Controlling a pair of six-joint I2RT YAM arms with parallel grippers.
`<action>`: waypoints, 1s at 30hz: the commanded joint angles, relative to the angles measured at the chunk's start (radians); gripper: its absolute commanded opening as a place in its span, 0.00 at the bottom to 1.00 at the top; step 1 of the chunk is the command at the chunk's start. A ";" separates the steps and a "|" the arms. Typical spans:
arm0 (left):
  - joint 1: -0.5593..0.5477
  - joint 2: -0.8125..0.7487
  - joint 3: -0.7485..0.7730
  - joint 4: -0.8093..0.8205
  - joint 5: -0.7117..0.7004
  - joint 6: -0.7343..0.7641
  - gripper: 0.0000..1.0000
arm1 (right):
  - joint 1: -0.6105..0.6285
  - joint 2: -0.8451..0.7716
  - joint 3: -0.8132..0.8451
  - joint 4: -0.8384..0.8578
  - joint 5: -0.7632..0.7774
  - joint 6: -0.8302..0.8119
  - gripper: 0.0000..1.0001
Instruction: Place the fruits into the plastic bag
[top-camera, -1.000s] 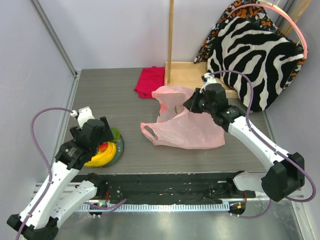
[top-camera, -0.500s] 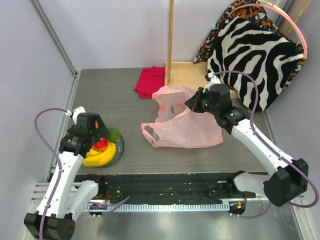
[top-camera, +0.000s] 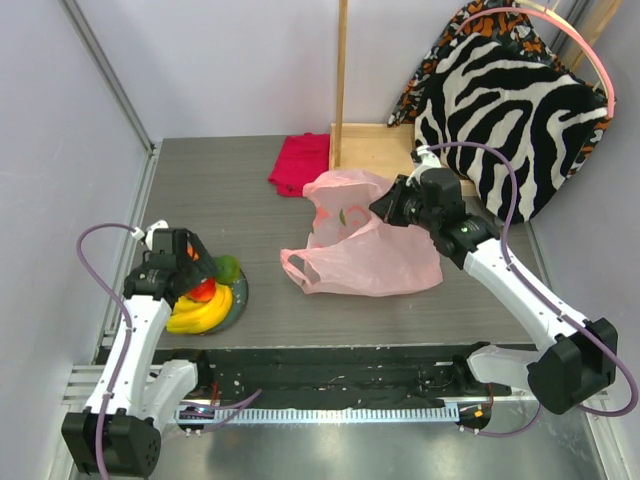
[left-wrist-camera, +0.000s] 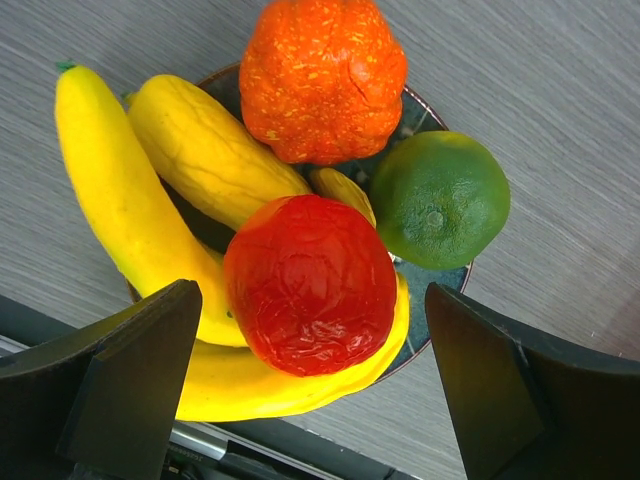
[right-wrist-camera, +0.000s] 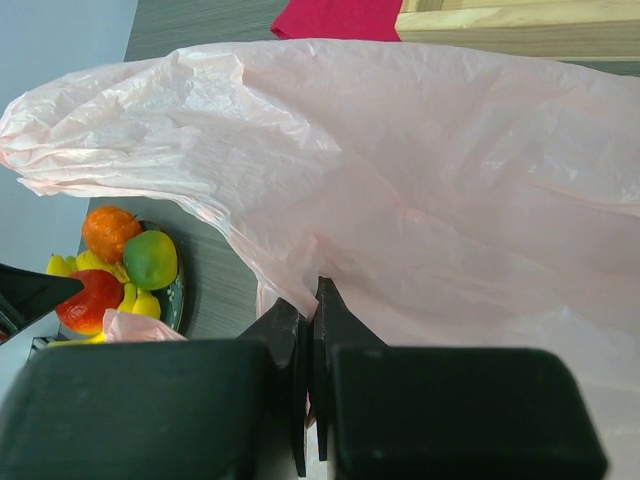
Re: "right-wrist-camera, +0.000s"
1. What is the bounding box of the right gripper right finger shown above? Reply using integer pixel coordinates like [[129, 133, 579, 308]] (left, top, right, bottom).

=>
[[310, 278, 608, 479]]

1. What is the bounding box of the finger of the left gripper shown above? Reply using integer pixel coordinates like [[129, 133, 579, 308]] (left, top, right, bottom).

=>
[[0, 264, 84, 330]]

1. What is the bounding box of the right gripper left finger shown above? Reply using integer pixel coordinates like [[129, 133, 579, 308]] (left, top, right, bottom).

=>
[[1, 300, 308, 479]]

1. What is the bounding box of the red apple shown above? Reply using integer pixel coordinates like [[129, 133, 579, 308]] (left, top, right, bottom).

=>
[[56, 269, 124, 335]]

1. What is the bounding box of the orange tangerine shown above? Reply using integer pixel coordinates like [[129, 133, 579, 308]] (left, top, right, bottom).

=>
[[81, 205, 143, 264]]

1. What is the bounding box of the green mango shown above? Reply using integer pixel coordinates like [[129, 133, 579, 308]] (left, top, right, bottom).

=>
[[123, 230, 178, 291]]

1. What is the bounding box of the pink plastic bag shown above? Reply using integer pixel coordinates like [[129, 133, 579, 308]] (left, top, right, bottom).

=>
[[1, 39, 639, 479]]

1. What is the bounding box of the yellow banana bunch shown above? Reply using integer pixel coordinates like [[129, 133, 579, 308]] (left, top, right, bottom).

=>
[[46, 255, 161, 340]]

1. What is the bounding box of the dark green plate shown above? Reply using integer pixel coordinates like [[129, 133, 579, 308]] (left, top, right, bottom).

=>
[[152, 245, 187, 333]]

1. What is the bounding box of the red folded cloth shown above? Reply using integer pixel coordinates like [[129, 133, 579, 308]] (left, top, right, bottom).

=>
[[270, 0, 403, 42]]

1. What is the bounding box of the wooden stand with post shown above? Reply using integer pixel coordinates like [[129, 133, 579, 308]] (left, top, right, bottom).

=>
[[395, 0, 639, 62]]

